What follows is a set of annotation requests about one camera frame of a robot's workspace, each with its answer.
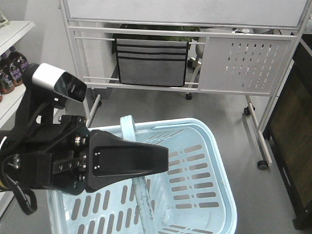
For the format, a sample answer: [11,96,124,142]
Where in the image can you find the black camera cable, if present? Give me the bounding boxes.
[0,99,52,216]

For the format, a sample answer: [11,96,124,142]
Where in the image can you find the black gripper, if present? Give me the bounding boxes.
[0,115,90,195]

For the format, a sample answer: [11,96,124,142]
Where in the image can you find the dark plum drink bottle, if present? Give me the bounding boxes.
[9,46,29,73]
[0,67,15,94]
[0,53,22,86]

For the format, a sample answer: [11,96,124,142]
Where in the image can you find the dark wooden cabinet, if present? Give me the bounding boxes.
[263,34,312,230]

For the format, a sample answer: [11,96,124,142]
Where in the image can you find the grey fabric pocket organizer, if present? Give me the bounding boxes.
[116,39,189,87]

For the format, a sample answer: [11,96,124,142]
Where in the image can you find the white shelf unit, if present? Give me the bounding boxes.
[0,20,37,220]

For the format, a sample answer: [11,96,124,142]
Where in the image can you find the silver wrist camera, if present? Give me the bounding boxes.
[22,63,87,102]

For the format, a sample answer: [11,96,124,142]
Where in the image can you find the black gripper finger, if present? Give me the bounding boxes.
[84,130,169,193]

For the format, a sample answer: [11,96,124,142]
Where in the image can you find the white whiteboard stand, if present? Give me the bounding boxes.
[58,0,312,171]

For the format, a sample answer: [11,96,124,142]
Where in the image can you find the light blue plastic basket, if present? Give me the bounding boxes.
[47,117,237,234]

